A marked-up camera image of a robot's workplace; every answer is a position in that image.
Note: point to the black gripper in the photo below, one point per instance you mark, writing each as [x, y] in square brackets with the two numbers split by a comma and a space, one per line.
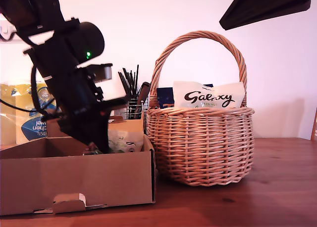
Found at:
[74, 93]

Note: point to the white Galaxy truffle egg bag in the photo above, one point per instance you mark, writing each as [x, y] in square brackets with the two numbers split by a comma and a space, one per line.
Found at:
[208, 98]
[126, 140]

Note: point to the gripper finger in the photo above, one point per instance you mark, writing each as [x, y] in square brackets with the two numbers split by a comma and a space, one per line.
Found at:
[267, 7]

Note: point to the blue Terry's orange egg bag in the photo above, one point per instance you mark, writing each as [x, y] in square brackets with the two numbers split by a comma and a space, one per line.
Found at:
[164, 96]

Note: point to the white wall light switch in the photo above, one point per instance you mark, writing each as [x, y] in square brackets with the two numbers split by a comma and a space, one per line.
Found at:
[3, 32]

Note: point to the brown cardboard box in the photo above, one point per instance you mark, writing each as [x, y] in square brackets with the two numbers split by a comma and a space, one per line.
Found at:
[74, 180]

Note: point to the yellow kitchen towel pack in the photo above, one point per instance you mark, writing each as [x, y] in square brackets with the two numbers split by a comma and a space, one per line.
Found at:
[12, 108]

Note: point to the wooden chair back with dots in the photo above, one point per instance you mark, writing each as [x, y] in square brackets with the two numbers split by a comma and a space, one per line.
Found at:
[314, 128]

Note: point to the thin black stick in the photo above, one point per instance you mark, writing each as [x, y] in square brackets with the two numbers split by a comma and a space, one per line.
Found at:
[122, 83]
[136, 81]
[126, 82]
[132, 83]

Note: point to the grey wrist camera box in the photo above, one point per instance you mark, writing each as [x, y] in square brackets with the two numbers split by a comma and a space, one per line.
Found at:
[107, 72]

